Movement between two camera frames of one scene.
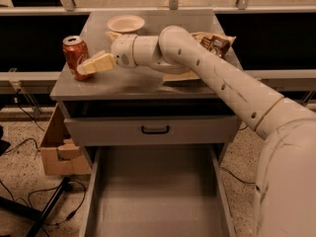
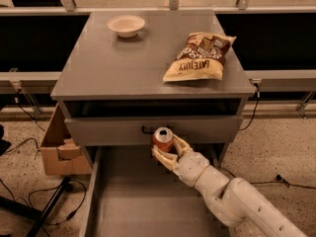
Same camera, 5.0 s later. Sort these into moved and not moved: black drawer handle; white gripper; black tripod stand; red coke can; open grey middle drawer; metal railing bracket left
Moved: red coke can; white gripper
Not moved: metal railing bracket left; black tripod stand; black drawer handle; open grey middle drawer
